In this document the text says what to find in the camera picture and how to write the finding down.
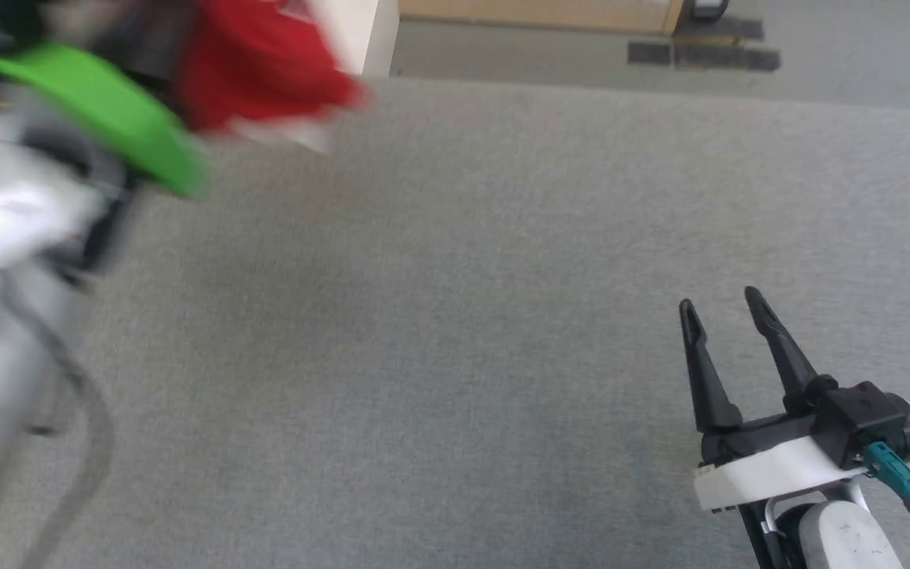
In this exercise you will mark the red white jersey shirt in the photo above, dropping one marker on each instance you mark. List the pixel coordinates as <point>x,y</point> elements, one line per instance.
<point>257,63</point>

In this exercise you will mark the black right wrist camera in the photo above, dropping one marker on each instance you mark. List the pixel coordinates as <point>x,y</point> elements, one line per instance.
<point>866,419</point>

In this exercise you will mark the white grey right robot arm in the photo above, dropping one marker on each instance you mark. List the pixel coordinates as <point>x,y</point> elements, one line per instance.
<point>842,537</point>

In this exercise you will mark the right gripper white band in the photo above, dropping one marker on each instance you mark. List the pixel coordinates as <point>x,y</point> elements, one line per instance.
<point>771,466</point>

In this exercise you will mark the wide dark floor plate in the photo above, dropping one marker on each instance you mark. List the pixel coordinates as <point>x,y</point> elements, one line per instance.
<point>727,58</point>

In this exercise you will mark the lemon print partition wooden frame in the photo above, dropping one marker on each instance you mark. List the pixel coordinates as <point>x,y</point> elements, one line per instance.
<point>542,12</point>

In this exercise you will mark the small black floor plate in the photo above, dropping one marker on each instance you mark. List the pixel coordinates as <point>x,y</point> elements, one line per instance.
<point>649,53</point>

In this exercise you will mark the black stand base plate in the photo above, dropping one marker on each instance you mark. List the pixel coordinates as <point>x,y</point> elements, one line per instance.
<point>723,29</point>

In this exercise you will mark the grey metal stand with caster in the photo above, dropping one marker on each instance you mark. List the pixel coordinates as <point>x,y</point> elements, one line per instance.
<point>708,8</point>

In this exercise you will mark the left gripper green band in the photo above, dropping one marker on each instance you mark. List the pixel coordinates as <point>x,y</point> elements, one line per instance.
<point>107,103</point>

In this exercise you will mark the white box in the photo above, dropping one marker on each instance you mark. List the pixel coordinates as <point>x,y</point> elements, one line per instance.
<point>360,32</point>

